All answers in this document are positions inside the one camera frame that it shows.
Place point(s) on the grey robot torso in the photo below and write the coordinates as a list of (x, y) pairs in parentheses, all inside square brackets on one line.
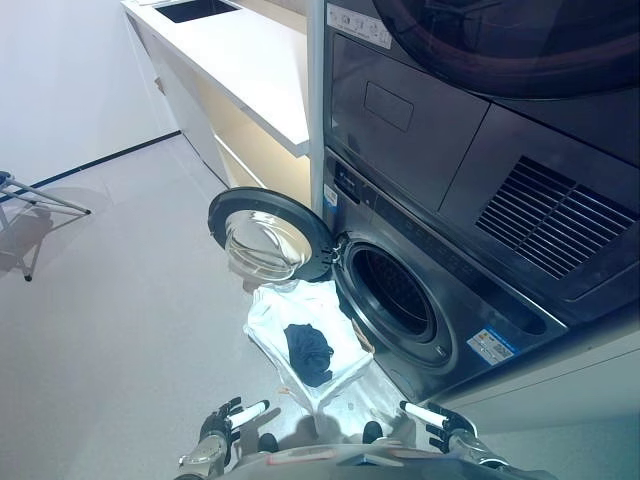
[(350, 465)]

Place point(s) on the round glass washer door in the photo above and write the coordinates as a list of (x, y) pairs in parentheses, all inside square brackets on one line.
[(260, 245)]

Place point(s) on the black robot foot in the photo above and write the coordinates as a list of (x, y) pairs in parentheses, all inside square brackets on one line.
[(372, 432), (268, 443)]

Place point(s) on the blue energy label sticker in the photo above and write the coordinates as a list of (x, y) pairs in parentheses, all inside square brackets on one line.
[(330, 196)]

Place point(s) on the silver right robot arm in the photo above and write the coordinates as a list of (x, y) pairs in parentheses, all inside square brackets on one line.
[(475, 447)]

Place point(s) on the black left robot foot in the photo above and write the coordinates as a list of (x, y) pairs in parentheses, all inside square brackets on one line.
[(268, 443)]

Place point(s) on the brown washer rim sticker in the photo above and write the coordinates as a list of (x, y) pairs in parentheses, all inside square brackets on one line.
[(363, 340)]

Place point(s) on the white blue washer sticker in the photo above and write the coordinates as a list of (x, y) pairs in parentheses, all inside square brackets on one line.
[(490, 343)]

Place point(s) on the white dryer instruction label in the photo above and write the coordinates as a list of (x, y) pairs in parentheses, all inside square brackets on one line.
[(357, 22)]

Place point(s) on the folding metal drying rack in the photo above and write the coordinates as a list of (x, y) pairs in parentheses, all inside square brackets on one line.
[(30, 197)]

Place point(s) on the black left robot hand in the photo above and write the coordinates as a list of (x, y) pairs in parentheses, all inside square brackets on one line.
[(220, 420)]

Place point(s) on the black recessed sink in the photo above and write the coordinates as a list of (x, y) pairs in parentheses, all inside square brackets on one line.
[(195, 9)]

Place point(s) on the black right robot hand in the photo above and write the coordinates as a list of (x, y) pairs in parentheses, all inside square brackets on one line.
[(447, 425)]

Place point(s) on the dark blue garment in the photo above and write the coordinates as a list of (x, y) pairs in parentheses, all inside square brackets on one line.
[(309, 352)]

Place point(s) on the grey vertical side panel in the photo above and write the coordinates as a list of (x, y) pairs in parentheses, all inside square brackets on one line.
[(316, 100)]

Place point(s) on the white counter cabinet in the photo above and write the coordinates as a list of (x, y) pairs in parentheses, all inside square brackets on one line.
[(225, 65)]

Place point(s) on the white laundry basket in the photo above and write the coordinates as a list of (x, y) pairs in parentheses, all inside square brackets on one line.
[(270, 320)]

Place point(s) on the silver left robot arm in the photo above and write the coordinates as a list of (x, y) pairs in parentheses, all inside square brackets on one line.
[(207, 450)]

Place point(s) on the dark grey washing machine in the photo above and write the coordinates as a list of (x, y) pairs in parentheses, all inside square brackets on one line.
[(410, 250)]

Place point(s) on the black right robot foot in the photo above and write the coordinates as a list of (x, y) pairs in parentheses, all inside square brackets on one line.
[(372, 432)]

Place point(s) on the dark grey stacked dryer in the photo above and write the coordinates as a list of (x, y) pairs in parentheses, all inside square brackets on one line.
[(450, 140)]

